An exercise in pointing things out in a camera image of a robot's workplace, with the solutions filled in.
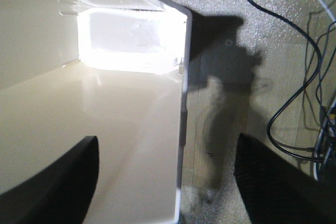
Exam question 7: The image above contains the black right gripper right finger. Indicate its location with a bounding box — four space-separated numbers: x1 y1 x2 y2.
234 133 335 223

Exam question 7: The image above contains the thin grey floor cable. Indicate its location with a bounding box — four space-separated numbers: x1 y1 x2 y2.
301 11 336 130

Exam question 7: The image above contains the white plastic trash bin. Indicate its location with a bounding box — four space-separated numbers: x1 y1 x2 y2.
1 0 192 223

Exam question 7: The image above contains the dark blue floor cable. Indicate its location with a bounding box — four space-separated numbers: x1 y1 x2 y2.
227 0 325 162

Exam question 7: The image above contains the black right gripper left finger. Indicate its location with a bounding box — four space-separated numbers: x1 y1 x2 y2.
1 136 99 223

